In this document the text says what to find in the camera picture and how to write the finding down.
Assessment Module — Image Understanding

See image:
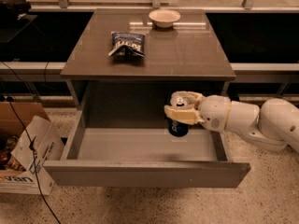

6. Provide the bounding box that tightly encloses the white bowl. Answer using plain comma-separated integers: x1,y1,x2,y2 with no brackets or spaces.
149,9,180,28

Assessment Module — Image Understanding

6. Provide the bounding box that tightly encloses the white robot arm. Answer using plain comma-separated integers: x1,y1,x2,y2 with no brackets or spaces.
164,91,299,152

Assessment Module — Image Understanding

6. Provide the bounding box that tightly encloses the grey cabinet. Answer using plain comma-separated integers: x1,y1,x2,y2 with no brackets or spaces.
61,8,235,104

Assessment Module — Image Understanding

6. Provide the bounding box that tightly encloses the blue pepsi can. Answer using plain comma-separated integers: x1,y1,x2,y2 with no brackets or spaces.
167,97,189,137

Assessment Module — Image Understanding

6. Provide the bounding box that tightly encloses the black bag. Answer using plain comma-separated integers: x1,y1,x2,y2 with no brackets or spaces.
0,0,31,17

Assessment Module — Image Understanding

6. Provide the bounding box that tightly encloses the grey open top drawer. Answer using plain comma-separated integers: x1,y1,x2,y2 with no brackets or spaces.
44,111,250,188

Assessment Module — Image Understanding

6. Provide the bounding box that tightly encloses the cardboard box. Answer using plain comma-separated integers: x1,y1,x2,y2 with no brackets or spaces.
0,102,64,195

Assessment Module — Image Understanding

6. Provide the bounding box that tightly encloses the black cable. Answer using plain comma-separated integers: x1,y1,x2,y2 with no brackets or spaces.
0,61,62,224

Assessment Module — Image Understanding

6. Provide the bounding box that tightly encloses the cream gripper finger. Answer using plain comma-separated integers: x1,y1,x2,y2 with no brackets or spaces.
164,105,204,125
170,91,204,109

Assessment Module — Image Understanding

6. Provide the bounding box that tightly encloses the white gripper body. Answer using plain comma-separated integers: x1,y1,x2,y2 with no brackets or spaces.
199,95,231,132

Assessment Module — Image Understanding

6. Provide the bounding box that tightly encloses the blue chip bag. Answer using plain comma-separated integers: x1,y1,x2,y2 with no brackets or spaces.
108,32,145,57

